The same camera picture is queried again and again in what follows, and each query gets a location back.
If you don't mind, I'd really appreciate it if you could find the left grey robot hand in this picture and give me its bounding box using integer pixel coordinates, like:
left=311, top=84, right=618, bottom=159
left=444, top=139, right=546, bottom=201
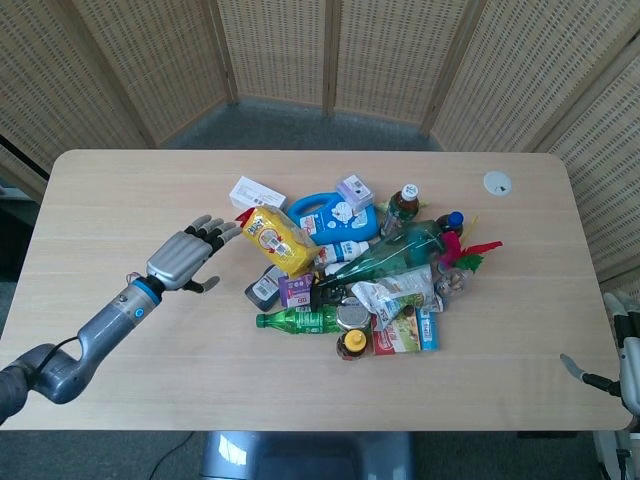
left=145, top=214, right=242, bottom=296

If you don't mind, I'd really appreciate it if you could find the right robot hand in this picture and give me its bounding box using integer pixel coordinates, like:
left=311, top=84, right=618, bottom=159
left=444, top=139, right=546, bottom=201
left=559, top=292, right=640, bottom=407

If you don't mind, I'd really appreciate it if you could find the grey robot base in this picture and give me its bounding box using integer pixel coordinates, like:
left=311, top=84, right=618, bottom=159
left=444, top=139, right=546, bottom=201
left=199, top=430, right=416, bottom=480

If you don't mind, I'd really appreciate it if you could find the yellow snack bag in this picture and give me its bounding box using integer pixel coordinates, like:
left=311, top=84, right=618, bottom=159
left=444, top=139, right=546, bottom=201
left=241, top=204, right=323, bottom=279

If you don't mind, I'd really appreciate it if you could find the dark grey bottle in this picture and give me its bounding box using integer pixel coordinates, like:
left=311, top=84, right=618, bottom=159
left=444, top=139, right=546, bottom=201
left=244, top=264, right=284, bottom=309

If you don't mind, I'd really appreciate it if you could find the white cardboard box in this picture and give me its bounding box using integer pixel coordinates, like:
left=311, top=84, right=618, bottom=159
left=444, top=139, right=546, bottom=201
left=228, top=175, right=289, bottom=211

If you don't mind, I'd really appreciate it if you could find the purple white pack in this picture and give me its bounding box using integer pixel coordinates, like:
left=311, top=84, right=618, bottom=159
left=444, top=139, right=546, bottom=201
left=278, top=272, right=315, bottom=308

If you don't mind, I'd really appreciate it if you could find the green soda bottle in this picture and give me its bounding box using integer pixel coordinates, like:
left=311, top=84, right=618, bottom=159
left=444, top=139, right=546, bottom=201
left=255, top=305, right=346, bottom=335

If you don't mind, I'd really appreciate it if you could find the blue pump lotion bottle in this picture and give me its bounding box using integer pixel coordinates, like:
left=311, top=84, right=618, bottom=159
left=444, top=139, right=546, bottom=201
left=287, top=192, right=380, bottom=246

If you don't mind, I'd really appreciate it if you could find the small white printed bottle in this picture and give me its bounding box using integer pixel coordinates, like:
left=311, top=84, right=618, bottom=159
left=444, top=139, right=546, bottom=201
left=314, top=239, right=372, bottom=266

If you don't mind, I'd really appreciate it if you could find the glass jar with metal lid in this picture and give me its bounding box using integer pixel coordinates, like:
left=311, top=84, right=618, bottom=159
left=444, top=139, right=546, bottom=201
left=335, top=297, right=372, bottom=331

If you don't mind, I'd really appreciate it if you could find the colourful feather shuttlecock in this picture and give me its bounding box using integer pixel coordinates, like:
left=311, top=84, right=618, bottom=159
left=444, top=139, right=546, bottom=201
left=439, top=214, right=504, bottom=274

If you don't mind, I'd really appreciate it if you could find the clear plastic jar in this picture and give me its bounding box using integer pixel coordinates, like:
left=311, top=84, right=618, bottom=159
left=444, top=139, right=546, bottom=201
left=433, top=267, right=474, bottom=299

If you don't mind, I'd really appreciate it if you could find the small purple white box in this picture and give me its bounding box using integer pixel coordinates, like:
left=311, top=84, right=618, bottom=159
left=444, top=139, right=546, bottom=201
left=334, top=173, right=375, bottom=209

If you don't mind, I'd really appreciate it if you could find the honey bottle with yellow cap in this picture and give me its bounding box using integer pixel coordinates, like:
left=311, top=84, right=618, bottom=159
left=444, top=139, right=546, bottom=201
left=334, top=328, right=370, bottom=362

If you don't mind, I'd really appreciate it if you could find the white table grommet cover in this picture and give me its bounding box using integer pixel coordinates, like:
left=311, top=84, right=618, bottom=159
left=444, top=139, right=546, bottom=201
left=483, top=170, right=514, bottom=197

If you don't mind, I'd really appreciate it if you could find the dark bottle with blue cap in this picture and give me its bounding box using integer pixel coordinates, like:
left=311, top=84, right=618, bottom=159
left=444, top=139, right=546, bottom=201
left=435, top=211, right=466, bottom=236

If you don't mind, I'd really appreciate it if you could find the green transparent bag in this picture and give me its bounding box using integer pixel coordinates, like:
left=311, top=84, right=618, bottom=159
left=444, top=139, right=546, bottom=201
left=309, top=219, right=449, bottom=309

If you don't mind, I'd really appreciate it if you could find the silver green snack bag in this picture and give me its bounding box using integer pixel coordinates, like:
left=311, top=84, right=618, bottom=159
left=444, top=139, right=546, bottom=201
left=349, top=264, right=444, bottom=331

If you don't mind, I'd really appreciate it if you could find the tea bottle with white cap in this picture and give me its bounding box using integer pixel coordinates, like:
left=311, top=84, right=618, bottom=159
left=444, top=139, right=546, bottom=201
left=380, top=183, right=420, bottom=236

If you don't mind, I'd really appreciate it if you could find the red green cookie box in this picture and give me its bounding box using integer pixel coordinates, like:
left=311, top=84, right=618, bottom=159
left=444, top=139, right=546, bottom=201
left=370, top=312, right=421, bottom=356

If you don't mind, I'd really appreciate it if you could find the woven folding screen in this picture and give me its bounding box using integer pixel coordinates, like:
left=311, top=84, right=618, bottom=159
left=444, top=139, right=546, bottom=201
left=0, top=0, right=640, bottom=291

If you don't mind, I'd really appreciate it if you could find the black floor cable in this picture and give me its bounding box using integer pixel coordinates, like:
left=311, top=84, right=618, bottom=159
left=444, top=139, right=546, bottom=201
left=148, top=430, right=197, bottom=480

